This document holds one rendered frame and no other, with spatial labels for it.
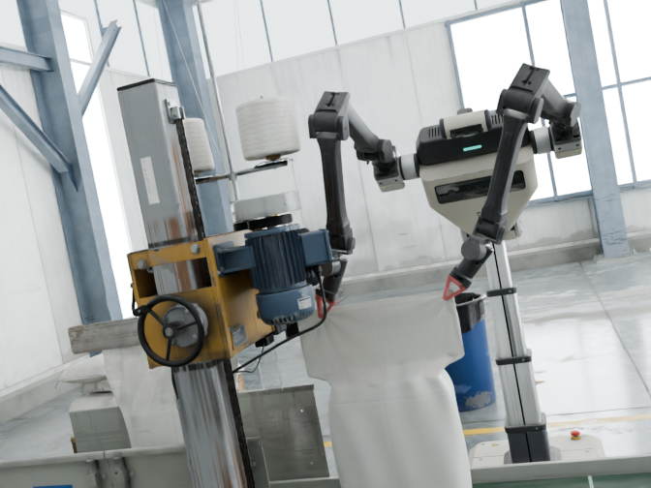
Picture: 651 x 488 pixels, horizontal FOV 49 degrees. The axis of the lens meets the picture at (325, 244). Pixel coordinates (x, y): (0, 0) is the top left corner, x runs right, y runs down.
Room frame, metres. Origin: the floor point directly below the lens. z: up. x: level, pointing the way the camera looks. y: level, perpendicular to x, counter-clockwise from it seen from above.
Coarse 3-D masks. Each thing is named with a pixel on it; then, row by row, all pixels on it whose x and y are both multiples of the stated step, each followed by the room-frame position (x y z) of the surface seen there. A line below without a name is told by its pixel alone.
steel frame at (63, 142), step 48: (48, 0) 7.56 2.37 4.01; (576, 0) 8.96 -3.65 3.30; (0, 48) 6.96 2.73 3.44; (48, 48) 7.66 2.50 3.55; (192, 48) 10.54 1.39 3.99; (576, 48) 8.99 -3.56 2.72; (0, 96) 6.76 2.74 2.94; (48, 96) 7.69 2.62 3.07; (192, 96) 10.74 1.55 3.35; (576, 96) 9.39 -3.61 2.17; (48, 144) 7.36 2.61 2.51; (96, 192) 7.70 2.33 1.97; (96, 240) 7.53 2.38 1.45; (624, 240) 8.93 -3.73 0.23; (96, 288) 7.66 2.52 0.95
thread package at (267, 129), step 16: (240, 112) 1.97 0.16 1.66; (256, 112) 1.94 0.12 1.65; (272, 112) 1.94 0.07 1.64; (288, 112) 1.97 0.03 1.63; (240, 128) 1.98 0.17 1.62; (256, 128) 1.94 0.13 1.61; (272, 128) 1.94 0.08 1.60; (288, 128) 1.96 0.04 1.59; (256, 144) 1.94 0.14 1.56; (272, 144) 1.94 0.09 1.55; (288, 144) 1.95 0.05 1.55; (256, 160) 2.06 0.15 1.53
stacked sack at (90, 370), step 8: (88, 360) 4.89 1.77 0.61; (96, 360) 4.82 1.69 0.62; (72, 368) 4.80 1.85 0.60; (80, 368) 4.77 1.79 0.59; (88, 368) 4.74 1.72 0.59; (96, 368) 4.72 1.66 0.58; (104, 368) 4.70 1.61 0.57; (64, 376) 4.79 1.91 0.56; (72, 376) 4.76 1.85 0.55; (80, 376) 4.73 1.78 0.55; (88, 376) 4.70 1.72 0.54; (96, 376) 4.67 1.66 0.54; (104, 376) 4.68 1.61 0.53
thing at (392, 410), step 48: (336, 336) 2.20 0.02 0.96; (384, 336) 2.14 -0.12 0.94; (432, 336) 2.11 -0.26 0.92; (336, 384) 2.15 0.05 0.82; (384, 384) 2.08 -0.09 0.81; (432, 384) 2.05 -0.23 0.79; (336, 432) 2.14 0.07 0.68; (384, 432) 2.07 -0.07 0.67; (432, 432) 2.03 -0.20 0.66; (384, 480) 2.08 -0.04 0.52; (432, 480) 2.04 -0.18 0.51
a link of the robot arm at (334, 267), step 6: (348, 240) 2.15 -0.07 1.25; (354, 240) 2.16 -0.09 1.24; (348, 246) 2.15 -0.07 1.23; (354, 246) 2.17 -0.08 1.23; (336, 252) 2.14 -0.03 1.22; (342, 252) 2.15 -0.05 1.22; (348, 252) 2.15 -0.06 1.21; (336, 258) 2.13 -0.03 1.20; (324, 264) 2.09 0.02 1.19; (330, 264) 2.09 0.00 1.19; (336, 264) 2.11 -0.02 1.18; (324, 270) 2.09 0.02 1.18; (330, 270) 2.09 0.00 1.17; (336, 270) 2.11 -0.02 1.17; (324, 276) 2.09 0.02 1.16
